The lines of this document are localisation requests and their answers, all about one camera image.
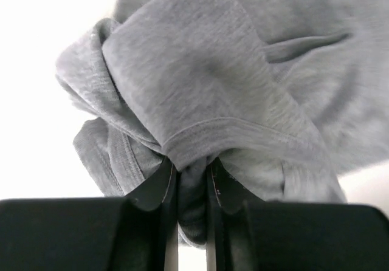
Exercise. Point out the grey tank top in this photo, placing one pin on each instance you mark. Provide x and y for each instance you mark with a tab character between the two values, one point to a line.
288	94

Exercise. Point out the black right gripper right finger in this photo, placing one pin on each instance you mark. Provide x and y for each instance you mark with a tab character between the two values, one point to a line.
247	233

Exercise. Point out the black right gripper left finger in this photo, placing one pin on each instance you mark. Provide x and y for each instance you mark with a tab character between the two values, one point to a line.
133	232

